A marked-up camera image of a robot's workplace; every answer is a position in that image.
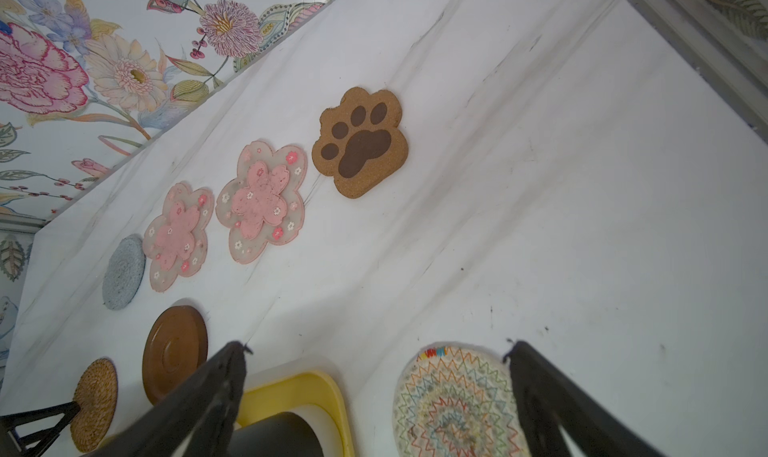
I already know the cork paw print coaster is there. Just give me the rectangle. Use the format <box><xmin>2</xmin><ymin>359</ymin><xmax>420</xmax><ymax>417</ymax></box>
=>
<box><xmin>312</xmin><ymin>87</ymin><xmax>409</xmax><ymax>199</ymax></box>

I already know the woven rattan round coaster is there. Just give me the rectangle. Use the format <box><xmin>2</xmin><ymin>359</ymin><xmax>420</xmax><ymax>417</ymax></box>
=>
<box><xmin>70</xmin><ymin>358</ymin><xmax>118</xmax><ymax>453</ymax></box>

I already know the grey round coaster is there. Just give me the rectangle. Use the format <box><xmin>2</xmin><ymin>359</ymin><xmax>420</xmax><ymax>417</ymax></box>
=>
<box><xmin>102</xmin><ymin>234</ymin><xmax>146</xmax><ymax>311</ymax></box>

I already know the pink flower coaster right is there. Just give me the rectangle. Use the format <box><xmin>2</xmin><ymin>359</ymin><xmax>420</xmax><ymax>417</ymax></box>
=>
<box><xmin>215</xmin><ymin>140</ymin><xmax>308</xmax><ymax>265</ymax></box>

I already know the black mug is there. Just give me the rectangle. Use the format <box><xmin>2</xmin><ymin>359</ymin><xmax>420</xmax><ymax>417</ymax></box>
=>
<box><xmin>227</xmin><ymin>412</ymin><xmax>324</xmax><ymax>457</ymax></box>

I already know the colourful woven round coaster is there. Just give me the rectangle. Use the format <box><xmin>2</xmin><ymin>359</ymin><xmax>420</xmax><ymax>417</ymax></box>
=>
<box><xmin>392</xmin><ymin>344</ymin><xmax>530</xmax><ymax>456</ymax></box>

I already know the yellow tray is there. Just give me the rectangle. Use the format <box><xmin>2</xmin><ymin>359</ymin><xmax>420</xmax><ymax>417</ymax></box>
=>
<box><xmin>234</xmin><ymin>370</ymin><xmax>355</xmax><ymax>456</ymax></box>

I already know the brown wooden round coaster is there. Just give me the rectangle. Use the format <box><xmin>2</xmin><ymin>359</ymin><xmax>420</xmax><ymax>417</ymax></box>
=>
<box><xmin>141</xmin><ymin>305</ymin><xmax>208</xmax><ymax>405</ymax></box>

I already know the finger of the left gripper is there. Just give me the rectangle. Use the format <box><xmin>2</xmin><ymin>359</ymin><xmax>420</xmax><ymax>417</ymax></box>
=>
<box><xmin>0</xmin><ymin>400</ymin><xmax>82</xmax><ymax>457</ymax></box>

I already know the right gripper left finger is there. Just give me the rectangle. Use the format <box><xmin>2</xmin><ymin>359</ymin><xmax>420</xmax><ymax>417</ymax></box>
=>
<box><xmin>92</xmin><ymin>341</ymin><xmax>251</xmax><ymax>456</ymax></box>

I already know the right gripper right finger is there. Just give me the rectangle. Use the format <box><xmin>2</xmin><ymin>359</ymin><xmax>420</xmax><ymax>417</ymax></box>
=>
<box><xmin>503</xmin><ymin>341</ymin><xmax>660</xmax><ymax>456</ymax></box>

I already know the pink flower coaster left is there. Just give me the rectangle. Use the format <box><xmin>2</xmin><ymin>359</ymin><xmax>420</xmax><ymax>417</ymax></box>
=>
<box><xmin>142</xmin><ymin>182</ymin><xmax>215</xmax><ymax>292</ymax></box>

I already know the pink flower coaster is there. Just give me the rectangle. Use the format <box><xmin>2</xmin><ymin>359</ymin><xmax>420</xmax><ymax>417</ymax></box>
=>
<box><xmin>142</xmin><ymin>182</ymin><xmax>215</xmax><ymax>292</ymax></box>
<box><xmin>215</xmin><ymin>140</ymin><xmax>308</xmax><ymax>265</ymax></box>

